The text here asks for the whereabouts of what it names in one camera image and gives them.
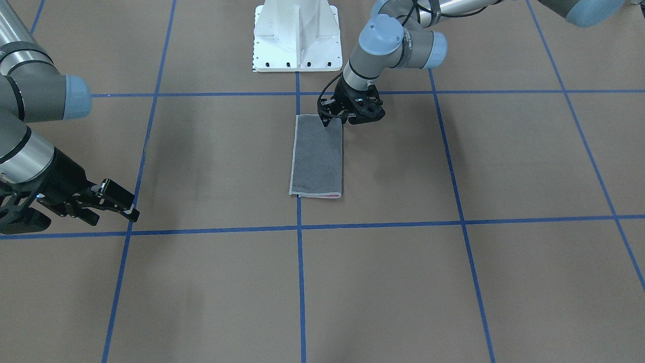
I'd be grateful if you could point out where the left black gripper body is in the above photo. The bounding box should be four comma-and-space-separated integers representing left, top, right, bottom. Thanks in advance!
333, 75, 381, 119

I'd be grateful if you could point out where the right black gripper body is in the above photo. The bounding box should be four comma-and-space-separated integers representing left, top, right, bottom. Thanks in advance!
36, 149, 94, 217

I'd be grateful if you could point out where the pink and grey towel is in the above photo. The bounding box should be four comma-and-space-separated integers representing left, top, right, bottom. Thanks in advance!
289, 113, 344, 199

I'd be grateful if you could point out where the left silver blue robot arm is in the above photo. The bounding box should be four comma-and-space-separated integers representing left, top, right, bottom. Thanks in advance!
316, 1, 497, 127

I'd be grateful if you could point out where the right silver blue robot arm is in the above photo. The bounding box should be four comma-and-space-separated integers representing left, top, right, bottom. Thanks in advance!
1, 1, 140, 235

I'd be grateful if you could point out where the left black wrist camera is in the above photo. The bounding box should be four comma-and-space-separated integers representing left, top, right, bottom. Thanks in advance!
347, 89, 385, 126

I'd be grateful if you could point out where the black camera cable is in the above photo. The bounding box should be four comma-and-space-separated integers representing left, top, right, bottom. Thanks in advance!
318, 0, 484, 101

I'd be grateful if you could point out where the white camera stand pedestal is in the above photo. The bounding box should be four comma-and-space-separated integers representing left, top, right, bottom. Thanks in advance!
252, 1, 344, 72

